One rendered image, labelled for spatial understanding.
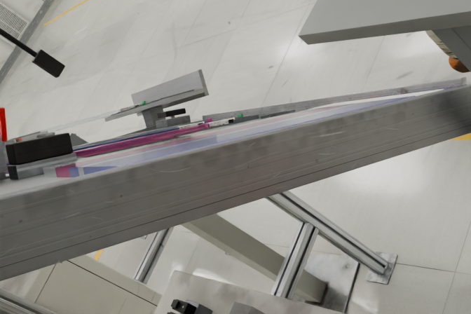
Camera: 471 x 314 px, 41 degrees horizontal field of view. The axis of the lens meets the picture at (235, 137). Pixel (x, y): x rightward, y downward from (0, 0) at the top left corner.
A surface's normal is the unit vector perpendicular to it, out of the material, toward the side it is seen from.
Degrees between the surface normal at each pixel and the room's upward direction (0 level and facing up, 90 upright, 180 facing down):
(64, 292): 90
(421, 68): 0
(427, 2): 0
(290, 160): 90
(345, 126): 90
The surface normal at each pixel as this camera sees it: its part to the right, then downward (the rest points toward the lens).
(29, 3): 0.57, -0.05
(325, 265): -0.71, -0.52
